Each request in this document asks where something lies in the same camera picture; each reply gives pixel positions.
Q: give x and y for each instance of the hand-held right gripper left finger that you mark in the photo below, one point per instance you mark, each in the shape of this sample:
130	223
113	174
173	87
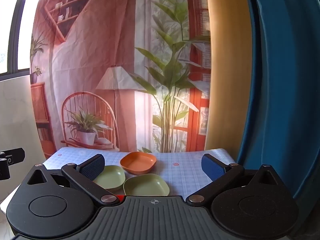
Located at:
93	168

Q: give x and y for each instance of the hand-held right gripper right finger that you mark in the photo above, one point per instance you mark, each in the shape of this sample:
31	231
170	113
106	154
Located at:
213	168

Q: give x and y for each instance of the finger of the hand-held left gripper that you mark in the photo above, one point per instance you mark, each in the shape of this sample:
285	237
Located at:
3	172
15	155

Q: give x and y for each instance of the light green plate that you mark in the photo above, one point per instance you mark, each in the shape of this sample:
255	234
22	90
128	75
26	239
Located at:
111	177

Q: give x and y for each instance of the orange bowl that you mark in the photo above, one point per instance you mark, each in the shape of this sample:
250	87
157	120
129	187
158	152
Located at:
137	163

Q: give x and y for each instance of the green bowl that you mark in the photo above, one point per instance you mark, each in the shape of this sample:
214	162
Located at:
146	186

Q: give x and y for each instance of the blue plaid tablecloth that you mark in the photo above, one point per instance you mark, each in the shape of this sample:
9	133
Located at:
185	175

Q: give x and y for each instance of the yellow curtain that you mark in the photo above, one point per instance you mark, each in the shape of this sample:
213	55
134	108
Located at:
230	67

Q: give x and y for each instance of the printed room scene tapestry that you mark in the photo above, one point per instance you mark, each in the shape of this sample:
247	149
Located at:
105	55

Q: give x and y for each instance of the dark window frame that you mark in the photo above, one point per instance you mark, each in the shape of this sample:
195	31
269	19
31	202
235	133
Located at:
16	30

